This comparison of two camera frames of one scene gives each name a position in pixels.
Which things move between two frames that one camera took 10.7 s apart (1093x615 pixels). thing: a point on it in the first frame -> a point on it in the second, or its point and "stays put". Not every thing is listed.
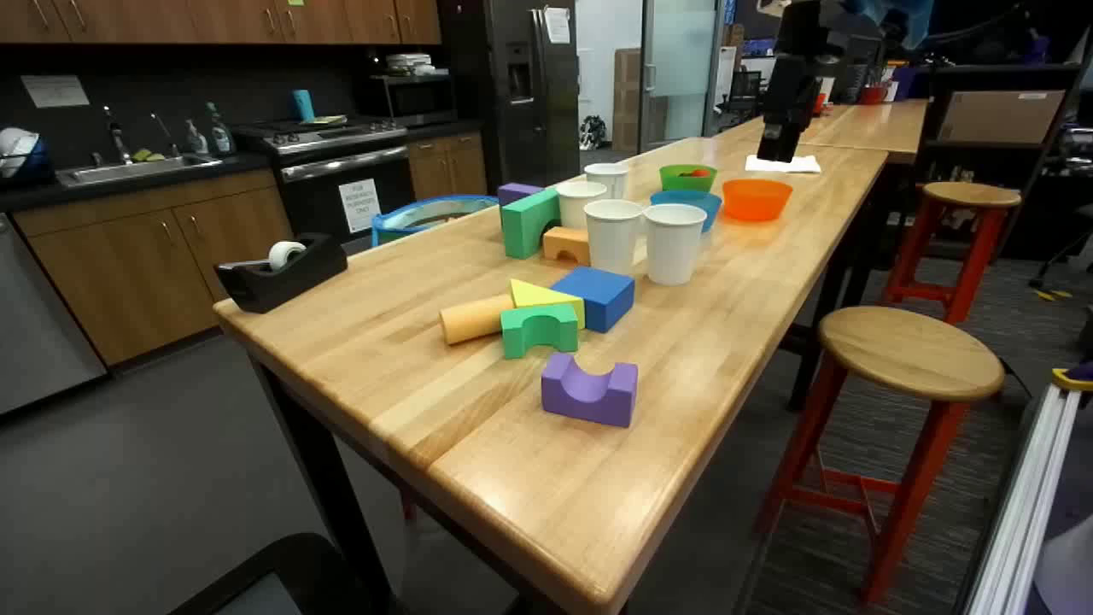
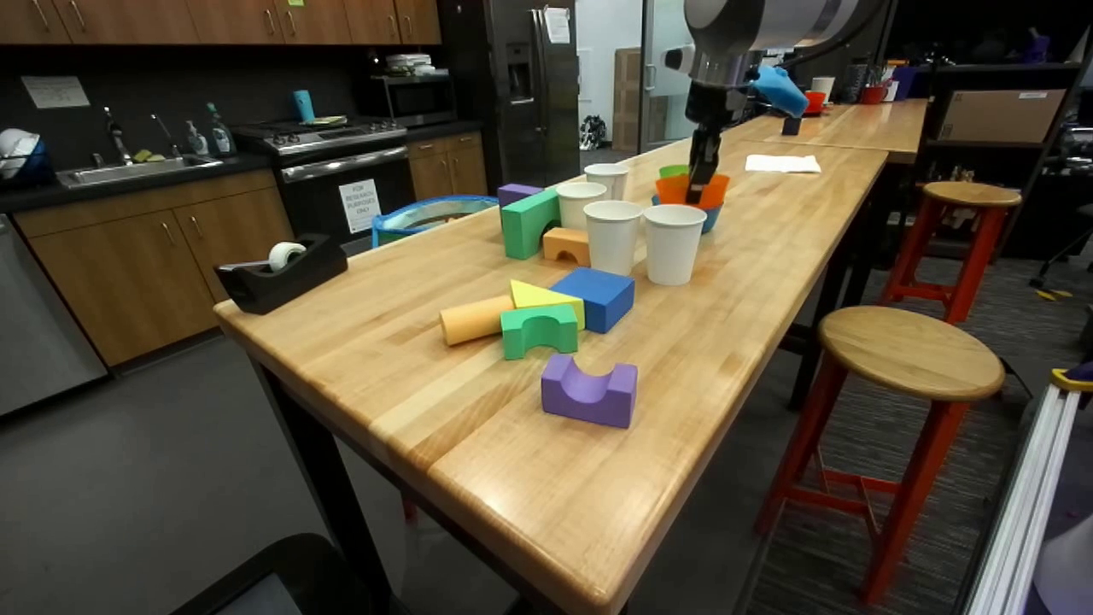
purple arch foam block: x=606 y=396 stays put
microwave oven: x=411 y=95 stays put
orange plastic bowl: x=757 y=200 -> x=675 y=190
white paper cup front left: x=612 y=232 stays put
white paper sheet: x=797 y=165 stays put
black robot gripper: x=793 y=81 -> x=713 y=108
